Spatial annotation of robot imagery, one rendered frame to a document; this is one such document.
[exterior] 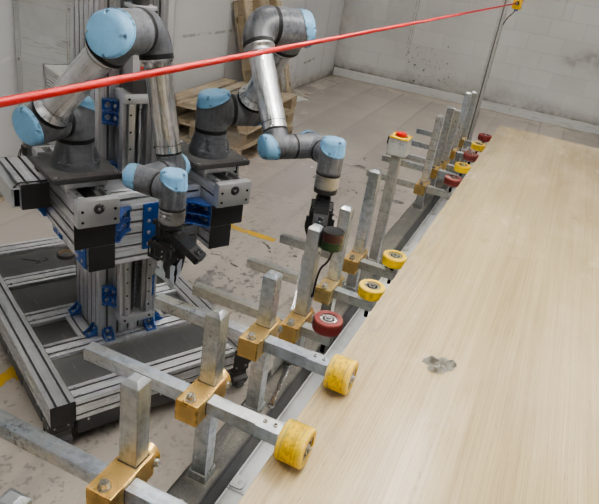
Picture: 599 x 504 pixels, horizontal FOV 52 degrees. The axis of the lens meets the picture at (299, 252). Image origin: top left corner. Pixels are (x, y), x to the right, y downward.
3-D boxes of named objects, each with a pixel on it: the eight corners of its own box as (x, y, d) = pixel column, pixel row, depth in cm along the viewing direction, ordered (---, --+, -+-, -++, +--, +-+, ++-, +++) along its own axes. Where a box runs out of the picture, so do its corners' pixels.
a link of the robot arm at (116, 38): (62, 145, 191) (166, 35, 161) (24, 156, 179) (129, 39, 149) (39, 113, 190) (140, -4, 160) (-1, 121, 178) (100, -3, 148)
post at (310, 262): (283, 372, 181) (308, 225, 159) (288, 366, 183) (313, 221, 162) (294, 376, 179) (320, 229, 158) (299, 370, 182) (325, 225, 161)
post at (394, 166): (365, 263, 242) (389, 154, 222) (369, 258, 246) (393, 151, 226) (376, 266, 241) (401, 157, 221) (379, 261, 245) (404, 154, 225)
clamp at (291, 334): (277, 338, 167) (280, 323, 165) (297, 316, 179) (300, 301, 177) (296, 345, 166) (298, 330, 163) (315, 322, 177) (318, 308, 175)
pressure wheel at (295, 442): (283, 420, 114) (295, 415, 122) (268, 461, 114) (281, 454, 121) (312, 432, 112) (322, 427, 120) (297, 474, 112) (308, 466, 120)
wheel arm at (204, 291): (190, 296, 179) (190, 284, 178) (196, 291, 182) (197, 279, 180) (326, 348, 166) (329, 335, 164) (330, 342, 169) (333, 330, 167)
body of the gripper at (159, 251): (162, 249, 184) (164, 212, 178) (186, 258, 181) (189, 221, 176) (146, 258, 178) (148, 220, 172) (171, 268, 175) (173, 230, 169)
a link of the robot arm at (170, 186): (169, 163, 172) (194, 171, 169) (167, 199, 176) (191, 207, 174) (151, 169, 165) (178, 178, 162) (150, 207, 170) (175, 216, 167)
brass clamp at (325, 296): (311, 299, 189) (313, 285, 187) (327, 282, 200) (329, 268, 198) (329, 306, 187) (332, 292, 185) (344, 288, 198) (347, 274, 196)
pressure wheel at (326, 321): (303, 353, 167) (309, 318, 162) (314, 339, 174) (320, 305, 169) (330, 364, 165) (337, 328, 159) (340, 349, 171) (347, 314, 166)
